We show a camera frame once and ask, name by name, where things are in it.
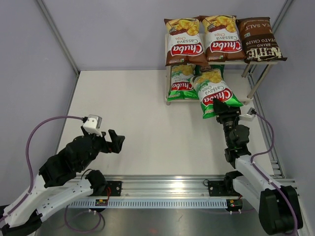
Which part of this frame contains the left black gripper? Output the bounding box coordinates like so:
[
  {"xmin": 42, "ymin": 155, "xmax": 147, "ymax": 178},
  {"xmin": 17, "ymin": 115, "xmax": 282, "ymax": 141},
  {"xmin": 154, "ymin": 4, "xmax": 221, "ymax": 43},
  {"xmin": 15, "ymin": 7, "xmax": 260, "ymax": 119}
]
[{"xmin": 79, "ymin": 125, "xmax": 125, "ymax": 171}]

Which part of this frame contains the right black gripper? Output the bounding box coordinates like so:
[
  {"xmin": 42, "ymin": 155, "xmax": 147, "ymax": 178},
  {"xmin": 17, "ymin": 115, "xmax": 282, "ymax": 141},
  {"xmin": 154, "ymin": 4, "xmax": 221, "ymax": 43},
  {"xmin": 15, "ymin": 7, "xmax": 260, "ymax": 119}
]
[{"xmin": 214, "ymin": 98, "xmax": 242, "ymax": 146}]

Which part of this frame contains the green Chuba bag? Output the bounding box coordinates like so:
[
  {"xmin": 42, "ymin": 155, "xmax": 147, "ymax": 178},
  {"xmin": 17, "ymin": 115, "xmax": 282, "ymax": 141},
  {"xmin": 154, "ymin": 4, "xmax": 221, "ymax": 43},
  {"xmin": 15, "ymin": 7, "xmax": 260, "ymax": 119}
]
[
  {"xmin": 167, "ymin": 64, "xmax": 198, "ymax": 102},
  {"xmin": 190, "ymin": 69, "xmax": 243, "ymax": 119}
]

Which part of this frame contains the dark green Real chips bag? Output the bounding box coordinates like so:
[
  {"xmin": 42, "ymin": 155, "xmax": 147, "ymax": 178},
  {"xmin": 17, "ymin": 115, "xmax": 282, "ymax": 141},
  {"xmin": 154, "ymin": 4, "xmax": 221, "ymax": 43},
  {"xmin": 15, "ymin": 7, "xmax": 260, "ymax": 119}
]
[{"xmin": 195, "ymin": 64, "xmax": 224, "ymax": 77}]

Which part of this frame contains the brown Chuba bag back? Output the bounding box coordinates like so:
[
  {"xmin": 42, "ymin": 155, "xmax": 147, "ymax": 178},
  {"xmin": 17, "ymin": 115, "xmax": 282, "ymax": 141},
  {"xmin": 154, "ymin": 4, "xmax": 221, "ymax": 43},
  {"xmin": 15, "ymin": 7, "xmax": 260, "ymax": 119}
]
[{"xmin": 200, "ymin": 15, "xmax": 246, "ymax": 62}]

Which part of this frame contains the brown chuba bag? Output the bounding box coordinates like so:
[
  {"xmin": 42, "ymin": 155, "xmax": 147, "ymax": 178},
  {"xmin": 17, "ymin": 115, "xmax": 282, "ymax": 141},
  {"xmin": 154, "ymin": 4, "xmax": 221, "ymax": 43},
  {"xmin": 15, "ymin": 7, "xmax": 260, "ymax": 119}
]
[
  {"xmin": 200, "ymin": 15, "xmax": 246, "ymax": 62},
  {"xmin": 164, "ymin": 17, "xmax": 208, "ymax": 66}
]

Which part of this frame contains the brown Chuba bag front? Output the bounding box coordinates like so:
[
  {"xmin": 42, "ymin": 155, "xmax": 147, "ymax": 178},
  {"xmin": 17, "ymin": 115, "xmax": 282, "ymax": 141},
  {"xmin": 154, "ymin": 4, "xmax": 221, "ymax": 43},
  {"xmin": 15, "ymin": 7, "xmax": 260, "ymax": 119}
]
[{"xmin": 164, "ymin": 17, "xmax": 208, "ymax": 66}]

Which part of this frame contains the brown Kettle chips bag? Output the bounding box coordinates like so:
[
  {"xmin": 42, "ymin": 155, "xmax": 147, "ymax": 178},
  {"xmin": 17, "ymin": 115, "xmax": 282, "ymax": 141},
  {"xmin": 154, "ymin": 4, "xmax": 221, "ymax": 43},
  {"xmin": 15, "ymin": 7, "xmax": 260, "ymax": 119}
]
[{"xmin": 236, "ymin": 17, "xmax": 287, "ymax": 63}]

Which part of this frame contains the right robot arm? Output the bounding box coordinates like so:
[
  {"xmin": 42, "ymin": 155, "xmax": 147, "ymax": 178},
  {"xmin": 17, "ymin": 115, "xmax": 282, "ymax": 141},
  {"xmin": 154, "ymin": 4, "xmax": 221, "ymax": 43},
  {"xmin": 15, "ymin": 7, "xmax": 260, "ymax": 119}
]
[{"xmin": 213, "ymin": 99, "xmax": 303, "ymax": 236}]

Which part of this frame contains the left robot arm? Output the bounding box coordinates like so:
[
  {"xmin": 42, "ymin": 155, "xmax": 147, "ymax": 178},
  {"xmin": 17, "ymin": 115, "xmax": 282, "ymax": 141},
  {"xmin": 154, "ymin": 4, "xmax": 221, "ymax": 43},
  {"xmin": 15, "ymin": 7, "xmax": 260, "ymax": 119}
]
[{"xmin": 0, "ymin": 129, "xmax": 125, "ymax": 236}]

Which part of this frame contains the white two-tier shelf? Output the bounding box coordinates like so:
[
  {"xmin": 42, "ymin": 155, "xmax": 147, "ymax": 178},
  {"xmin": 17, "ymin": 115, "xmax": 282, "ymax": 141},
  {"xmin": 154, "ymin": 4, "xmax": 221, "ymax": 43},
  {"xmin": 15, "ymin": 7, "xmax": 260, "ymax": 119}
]
[{"xmin": 164, "ymin": 33, "xmax": 279, "ymax": 105}]

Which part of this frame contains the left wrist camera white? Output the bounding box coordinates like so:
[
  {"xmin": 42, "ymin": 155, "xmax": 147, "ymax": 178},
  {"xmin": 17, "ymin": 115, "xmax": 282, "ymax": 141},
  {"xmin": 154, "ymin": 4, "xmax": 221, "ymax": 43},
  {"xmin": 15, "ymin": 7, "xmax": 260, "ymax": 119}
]
[{"xmin": 83, "ymin": 115, "xmax": 102, "ymax": 136}]

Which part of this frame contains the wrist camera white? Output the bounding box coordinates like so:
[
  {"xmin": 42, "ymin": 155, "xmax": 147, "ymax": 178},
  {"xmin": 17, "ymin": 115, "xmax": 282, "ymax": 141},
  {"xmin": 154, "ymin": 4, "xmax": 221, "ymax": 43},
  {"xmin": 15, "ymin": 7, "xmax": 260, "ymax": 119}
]
[
  {"xmin": 83, "ymin": 115, "xmax": 102, "ymax": 136},
  {"xmin": 239, "ymin": 107, "xmax": 255, "ymax": 122}
]

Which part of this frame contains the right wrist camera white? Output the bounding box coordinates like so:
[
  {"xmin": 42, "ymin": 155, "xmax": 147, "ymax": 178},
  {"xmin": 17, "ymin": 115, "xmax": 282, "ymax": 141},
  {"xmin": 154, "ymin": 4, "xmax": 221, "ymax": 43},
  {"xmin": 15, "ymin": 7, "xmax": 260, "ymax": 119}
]
[{"xmin": 239, "ymin": 107, "xmax": 255, "ymax": 122}]

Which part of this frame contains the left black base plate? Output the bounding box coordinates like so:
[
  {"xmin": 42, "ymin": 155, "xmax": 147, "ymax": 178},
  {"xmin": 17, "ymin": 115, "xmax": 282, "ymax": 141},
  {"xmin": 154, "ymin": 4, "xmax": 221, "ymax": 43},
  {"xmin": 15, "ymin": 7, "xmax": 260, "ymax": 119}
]
[{"xmin": 98, "ymin": 180, "xmax": 122, "ymax": 197}]

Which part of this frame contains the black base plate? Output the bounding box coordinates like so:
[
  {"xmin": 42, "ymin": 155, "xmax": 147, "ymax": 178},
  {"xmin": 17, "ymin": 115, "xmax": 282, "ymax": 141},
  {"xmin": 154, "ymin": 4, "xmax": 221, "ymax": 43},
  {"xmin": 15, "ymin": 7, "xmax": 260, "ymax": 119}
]
[
  {"xmin": 98, "ymin": 180, "xmax": 122, "ymax": 197},
  {"xmin": 206, "ymin": 180, "xmax": 241, "ymax": 197}
]

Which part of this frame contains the aluminium mounting rail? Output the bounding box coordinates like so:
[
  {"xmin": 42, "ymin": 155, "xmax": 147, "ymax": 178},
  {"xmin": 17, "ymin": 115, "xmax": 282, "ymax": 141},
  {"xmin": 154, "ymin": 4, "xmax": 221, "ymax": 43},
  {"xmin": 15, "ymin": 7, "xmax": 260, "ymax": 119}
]
[{"xmin": 49, "ymin": 176, "xmax": 301, "ymax": 208}]

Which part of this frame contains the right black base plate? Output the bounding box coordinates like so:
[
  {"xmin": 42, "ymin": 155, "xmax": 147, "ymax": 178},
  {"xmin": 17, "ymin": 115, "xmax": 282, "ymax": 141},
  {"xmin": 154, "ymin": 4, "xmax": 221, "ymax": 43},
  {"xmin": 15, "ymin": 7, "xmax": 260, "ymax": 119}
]
[{"xmin": 206, "ymin": 180, "xmax": 241, "ymax": 197}]

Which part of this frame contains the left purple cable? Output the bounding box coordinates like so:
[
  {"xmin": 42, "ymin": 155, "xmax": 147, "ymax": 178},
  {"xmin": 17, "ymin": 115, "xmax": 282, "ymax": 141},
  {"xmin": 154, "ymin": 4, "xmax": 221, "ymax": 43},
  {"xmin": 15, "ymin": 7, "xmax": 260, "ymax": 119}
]
[{"xmin": 0, "ymin": 116, "xmax": 106, "ymax": 233}]

